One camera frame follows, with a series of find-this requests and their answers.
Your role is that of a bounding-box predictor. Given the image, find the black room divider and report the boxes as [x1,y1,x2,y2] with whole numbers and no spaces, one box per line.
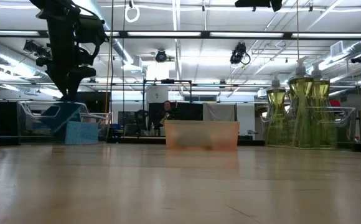
[148,102,204,122]

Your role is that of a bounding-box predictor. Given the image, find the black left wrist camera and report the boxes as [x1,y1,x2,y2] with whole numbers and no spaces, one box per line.
[76,14,110,46]

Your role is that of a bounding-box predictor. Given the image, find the grey hanging cloth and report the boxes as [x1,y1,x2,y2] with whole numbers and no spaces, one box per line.
[202,103,237,122]

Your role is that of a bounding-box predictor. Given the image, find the black ceiling light bar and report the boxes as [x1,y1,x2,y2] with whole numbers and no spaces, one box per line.
[0,29,361,40]

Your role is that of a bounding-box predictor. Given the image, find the orange plastic bin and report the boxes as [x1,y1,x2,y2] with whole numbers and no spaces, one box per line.
[164,120,240,152]

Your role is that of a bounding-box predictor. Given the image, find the clear soap bottle yellow liquid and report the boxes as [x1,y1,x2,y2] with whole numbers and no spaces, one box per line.
[266,73,289,146]
[288,55,314,149]
[311,60,334,149]

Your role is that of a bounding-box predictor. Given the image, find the black double ceiling spotlight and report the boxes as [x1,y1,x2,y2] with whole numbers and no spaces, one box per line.
[23,39,49,60]

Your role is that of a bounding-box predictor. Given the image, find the person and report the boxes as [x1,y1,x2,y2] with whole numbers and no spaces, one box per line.
[158,100,177,129]

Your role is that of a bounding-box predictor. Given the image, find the dark blue sponge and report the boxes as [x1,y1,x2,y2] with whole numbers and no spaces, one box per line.
[40,102,85,133]

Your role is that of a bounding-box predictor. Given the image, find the clear plastic bin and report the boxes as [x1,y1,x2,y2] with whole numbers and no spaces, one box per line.
[16,100,112,144]
[260,105,358,149]

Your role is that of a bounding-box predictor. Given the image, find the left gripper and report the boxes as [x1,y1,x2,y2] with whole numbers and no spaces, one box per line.
[35,30,97,103]

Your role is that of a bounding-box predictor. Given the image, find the black aluminium table frame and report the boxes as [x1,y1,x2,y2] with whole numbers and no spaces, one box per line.
[0,133,361,153]

